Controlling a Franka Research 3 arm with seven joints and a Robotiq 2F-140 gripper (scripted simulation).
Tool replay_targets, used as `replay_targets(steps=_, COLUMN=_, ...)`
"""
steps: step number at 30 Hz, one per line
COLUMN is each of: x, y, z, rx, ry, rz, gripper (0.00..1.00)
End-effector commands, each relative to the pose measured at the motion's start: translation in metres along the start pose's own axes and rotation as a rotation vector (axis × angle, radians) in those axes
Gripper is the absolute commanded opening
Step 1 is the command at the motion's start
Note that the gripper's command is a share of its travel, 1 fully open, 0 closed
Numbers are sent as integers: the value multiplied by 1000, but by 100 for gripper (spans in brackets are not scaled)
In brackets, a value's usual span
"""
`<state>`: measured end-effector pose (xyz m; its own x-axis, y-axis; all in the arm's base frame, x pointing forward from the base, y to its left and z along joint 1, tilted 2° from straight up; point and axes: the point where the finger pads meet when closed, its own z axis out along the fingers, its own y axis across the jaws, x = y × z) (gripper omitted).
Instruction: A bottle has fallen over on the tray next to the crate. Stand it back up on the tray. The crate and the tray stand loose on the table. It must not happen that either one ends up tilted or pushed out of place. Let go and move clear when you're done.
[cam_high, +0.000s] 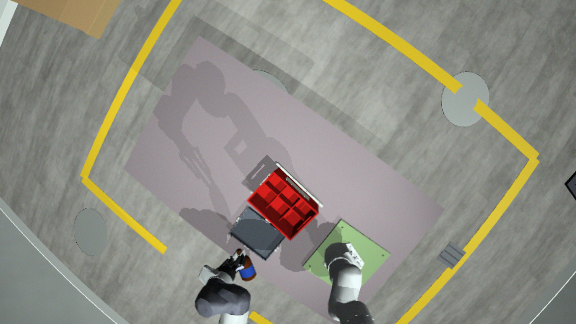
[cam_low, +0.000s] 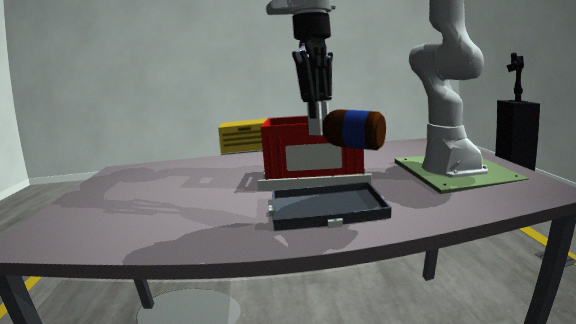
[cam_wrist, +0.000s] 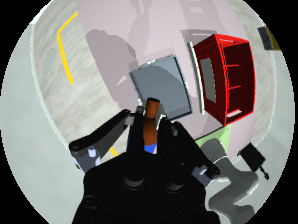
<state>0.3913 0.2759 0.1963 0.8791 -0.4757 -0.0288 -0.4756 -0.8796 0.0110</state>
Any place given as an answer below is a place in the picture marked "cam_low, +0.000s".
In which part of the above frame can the red crate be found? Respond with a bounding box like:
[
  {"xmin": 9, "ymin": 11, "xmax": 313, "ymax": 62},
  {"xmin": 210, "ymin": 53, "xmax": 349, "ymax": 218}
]
[{"xmin": 261, "ymin": 116, "xmax": 364, "ymax": 180}]

